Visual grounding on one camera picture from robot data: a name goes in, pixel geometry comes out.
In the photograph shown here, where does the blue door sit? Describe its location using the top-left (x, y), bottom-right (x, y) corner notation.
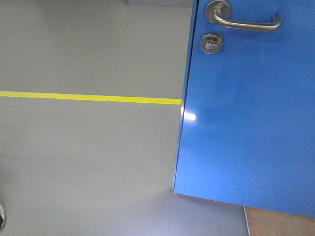
top-left (173, 0), bottom-right (315, 217)

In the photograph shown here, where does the steel door lock thumbturn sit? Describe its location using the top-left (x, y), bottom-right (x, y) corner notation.
top-left (199, 33), bottom-right (223, 54)

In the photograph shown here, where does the plywood base platform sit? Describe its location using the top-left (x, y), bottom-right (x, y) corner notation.
top-left (244, 206), bottom-right (315, 236)

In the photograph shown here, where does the steel door lever handle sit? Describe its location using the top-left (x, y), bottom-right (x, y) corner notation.
top-left (205, 0), bottom-right (282, 32)

